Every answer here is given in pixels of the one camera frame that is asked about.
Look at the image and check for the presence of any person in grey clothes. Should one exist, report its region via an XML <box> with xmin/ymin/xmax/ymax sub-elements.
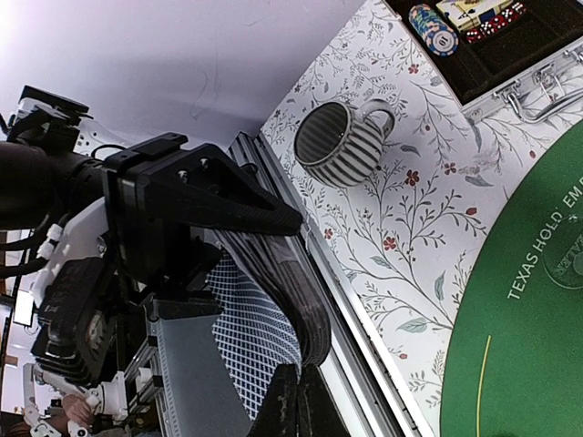
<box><xmin>8</xmin><ymin>393</ymin><xmax>99</xmax><ymax>437</ymax></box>

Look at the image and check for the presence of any poker chips front row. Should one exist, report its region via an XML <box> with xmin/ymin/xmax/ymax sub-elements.
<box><xmin>408</xmin><ymin>4</ymin><xmax>459</xmax><ymax>57</ymax></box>

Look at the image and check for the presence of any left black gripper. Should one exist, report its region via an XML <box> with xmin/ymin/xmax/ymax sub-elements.
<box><xmin>103</xmin><ymin>133</ymin><xmax>303</xmax><ymax>300</ymax></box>

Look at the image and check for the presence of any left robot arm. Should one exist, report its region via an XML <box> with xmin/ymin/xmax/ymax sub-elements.
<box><xmin>1</xmin><ymin>133</ymin><xmax>302</xmax><ymax>302</ymax></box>

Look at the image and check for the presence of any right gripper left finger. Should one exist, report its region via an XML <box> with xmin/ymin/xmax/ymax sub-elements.
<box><xmin>248</xmin><ymin>364</ymin><xmax>298</xmax><ymax>437</ymax></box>

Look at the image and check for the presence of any striped ceramic mug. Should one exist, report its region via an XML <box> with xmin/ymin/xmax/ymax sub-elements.
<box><xmin>293</xmin><ymin>99</ymin><xmax>395</xmax><ymax>188</ymax></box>

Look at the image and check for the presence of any red and black dice row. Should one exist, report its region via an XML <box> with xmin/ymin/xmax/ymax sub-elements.
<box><xmin>465</xmin><ymin>2</ymin><xmax>527</xmax><ymax>45</ymax></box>

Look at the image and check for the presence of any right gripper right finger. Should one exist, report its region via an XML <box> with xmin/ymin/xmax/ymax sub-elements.
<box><xmin>297</xmin><ymin>366</ymin><xmax>350</xmax><ymax>437</ymax></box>

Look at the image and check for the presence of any round green poker mat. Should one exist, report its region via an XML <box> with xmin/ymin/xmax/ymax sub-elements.
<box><xmin>440</xmin><ymin>125</ymin><xmax>582</xmax><ymax>436</ymax></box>

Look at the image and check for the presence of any blue playing card deck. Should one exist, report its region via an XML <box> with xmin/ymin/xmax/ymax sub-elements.
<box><xmin>207</xmin><ymin>231</ymin><xmax>332</xmax><ymax>419</ymax></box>

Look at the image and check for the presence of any card deck in case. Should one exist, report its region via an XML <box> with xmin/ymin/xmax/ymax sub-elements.
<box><xmin>435</xmin><ymin>0</ymin><xmax>514</xmax><ymax>32</ymax></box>

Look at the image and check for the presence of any aluminium poker chip case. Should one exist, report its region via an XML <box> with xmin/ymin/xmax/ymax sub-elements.
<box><xmin>388</xmin><ymin>0</ymin><xmax>582</xmax><ymax>123</ymax></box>

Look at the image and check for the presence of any clear acrylic dealer button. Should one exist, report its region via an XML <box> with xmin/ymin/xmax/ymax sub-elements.
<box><xmin>543</xmin><ymin>215</ymin><xmax>582</xmax><ymax>290</ymax></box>

